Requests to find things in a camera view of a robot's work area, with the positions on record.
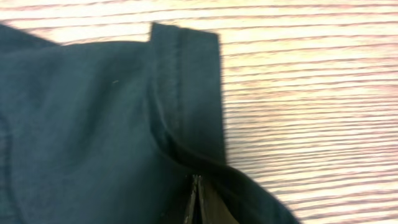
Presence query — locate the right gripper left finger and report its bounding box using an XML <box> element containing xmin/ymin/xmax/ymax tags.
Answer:
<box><xmin>183</xmin><ymin>175</ymin><xmax>198</xmax><ymax>224</ymax></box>

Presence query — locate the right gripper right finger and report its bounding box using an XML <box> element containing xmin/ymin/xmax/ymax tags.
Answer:
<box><xmin>198</xmin><ymin>176</ymin><xmax>239</xmax><ymax>224</ymax></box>

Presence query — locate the black t-shirt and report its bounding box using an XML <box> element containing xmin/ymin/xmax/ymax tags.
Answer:
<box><xmin>1</xmin><ymin>23</ymin><xmax>297</xmax><ymax>224</ymax></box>

